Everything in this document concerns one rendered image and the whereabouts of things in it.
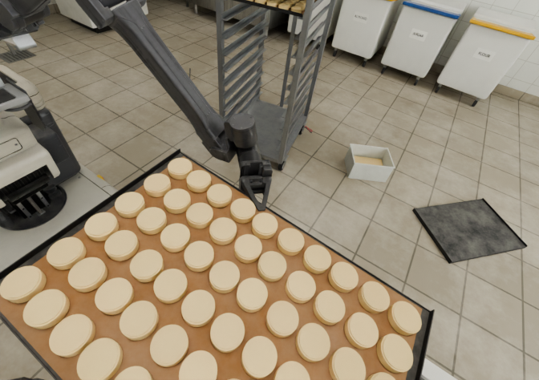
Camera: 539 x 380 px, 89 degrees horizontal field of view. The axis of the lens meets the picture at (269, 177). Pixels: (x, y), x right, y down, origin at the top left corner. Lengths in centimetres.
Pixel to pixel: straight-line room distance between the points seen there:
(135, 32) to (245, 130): 28
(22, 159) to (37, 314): 79
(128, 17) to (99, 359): 57
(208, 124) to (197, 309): 40
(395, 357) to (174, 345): 33
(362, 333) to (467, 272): 162
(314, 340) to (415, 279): 143
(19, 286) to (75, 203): 112
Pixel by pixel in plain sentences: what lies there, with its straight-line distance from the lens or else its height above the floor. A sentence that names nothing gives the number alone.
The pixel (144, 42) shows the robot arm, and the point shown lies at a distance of 66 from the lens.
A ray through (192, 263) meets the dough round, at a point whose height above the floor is 101.
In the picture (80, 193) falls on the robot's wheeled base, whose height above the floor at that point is 28.
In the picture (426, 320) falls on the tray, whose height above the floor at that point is 97.
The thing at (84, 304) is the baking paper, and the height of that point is 99.
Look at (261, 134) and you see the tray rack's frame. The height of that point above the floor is 15.
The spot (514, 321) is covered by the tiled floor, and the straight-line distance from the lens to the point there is 211.
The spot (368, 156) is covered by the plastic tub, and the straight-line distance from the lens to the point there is 232.
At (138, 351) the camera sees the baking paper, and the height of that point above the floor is 99.
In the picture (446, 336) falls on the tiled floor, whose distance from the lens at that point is 183.
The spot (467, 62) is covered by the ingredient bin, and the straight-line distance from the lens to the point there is 363.
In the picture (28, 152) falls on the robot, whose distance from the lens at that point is 126.
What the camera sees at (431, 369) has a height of 90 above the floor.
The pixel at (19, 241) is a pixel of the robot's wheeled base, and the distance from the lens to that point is 164.
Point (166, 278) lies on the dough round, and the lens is 49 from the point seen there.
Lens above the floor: 146
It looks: 47 degrees down
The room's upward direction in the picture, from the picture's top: 9 degrees clockwise
